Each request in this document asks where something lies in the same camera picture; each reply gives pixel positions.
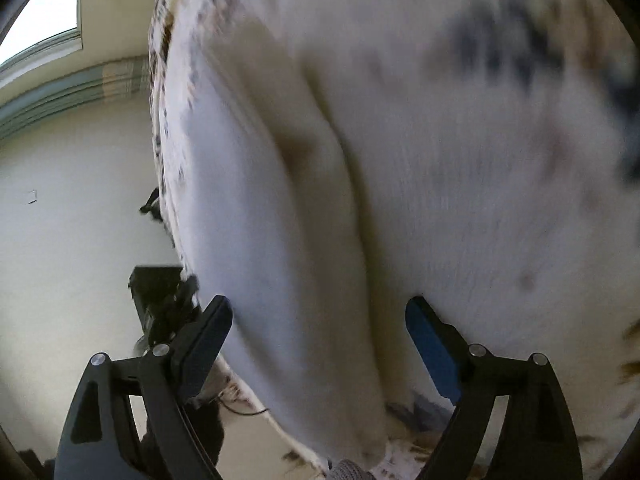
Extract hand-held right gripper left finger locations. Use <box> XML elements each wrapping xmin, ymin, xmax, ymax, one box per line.
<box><xmin>52</xmin><ymin>295</ymin><xmax>235</xmax><ymax>480</ymax></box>

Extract floral bed blanket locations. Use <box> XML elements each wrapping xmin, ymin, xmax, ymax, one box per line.
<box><xmin>147</xmin><ymin>0</ymin><xmax>640</xmax><ymax>480</ymax></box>

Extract white knit sweater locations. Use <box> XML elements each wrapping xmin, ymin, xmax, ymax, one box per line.
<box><xmin>165</xmin><ymin>20</ymin><xmax>626</xmax><ymax>471</ymax></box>

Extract grey knit cloth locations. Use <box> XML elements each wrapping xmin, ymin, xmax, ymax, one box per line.
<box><xmin>329</xmin><ymin>460</ymin><xmax>372</xmax><ymax>480</ymax></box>

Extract black floor cable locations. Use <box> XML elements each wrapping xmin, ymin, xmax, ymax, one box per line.
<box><xmin>212</xmin><ymin>395</ymin><xmax>271</xmax><ymax>417</ymax></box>

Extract window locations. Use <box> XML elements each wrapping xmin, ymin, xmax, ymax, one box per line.
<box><xmin>0</xmin><ymin>0</ymin><xmax>83</xmax><ymax>68</ymax></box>

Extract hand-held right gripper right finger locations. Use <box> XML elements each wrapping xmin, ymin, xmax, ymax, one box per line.
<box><xmin>405</xmin><ymin>296</ymin><xmax>583</xmax><ymax>480</ymax></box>

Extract teal striped curtain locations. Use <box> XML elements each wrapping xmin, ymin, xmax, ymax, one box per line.
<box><xmin>0</xmin><ymin>57</ymin><xmax>151</xmax><ymax>141</ymax></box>

